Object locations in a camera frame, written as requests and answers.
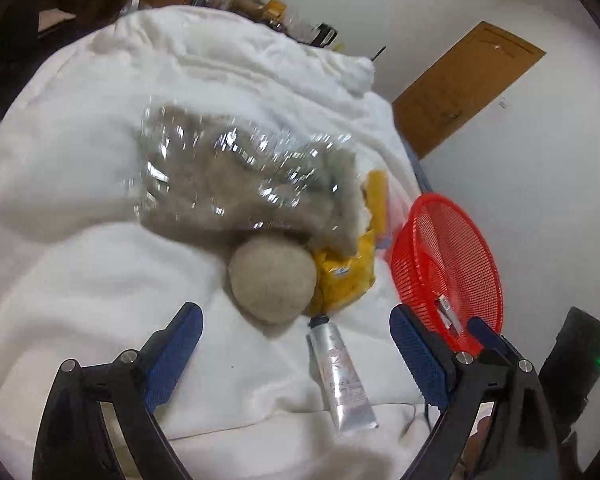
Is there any black device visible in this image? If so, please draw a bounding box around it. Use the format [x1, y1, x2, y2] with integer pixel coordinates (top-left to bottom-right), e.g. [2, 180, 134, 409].
[310, 22, 339, 49]

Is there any beige felt ball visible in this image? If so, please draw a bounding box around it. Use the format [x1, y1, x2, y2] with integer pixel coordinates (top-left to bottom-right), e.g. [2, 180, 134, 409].
[228, 236, 318, 325]

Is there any yellow crinkled packet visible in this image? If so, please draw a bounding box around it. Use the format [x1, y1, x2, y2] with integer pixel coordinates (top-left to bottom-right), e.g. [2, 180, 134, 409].
[310, 239, 378, 317]

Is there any person's right hand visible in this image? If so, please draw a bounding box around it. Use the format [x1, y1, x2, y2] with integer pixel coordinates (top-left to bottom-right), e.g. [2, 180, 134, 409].
[462, 402, 497, 480]

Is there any small label tag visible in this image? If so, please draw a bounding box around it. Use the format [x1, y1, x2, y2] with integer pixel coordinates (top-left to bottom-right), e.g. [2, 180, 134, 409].
[434, 296, 465, 337]

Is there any yellow oblong packet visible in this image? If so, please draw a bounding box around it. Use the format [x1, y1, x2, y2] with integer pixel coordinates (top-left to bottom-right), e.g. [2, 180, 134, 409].
[361, 170, 394, 247]

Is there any yellow box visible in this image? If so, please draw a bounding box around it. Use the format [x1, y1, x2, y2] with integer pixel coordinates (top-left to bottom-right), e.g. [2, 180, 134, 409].
[262, 0, 287, 24]

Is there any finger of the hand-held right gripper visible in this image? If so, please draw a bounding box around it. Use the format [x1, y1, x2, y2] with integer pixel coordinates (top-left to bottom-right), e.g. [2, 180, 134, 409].
[467, 316, 516, 361]

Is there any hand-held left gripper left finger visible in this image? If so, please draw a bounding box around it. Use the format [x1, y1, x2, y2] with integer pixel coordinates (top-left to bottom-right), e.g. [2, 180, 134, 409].
[32, 302, 204, 480]

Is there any blue bed sheet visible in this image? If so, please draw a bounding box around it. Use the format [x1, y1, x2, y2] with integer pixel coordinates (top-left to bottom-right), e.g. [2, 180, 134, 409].
[402, 135, 432, 197]

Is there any red plastic mesh basket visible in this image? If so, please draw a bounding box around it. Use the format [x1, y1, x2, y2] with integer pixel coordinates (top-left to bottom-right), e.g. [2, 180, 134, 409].
[387, 192, 505, 356]

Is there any grey plush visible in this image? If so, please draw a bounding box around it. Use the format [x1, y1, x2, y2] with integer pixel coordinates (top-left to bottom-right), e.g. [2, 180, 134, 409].
[130, 102, 373, 256]

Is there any white blanket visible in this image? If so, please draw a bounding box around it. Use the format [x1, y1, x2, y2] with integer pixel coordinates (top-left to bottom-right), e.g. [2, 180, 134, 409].
[0, 5, 446, 480]

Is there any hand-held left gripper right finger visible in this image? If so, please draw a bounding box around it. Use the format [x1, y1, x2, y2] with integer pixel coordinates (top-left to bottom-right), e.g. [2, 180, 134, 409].
[389, 304, 561, 480]

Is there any brown wooden door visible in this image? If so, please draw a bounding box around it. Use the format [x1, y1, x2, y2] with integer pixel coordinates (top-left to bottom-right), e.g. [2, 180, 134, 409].
[391, 21, 547, 161]

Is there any black cable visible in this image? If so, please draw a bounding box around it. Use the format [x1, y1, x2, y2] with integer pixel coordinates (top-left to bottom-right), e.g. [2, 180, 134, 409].
[400, 400, 432, 441]

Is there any silver hand cream tube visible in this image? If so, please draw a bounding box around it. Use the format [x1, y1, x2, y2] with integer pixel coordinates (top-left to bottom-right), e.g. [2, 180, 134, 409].
[306, 314, 380, 433]

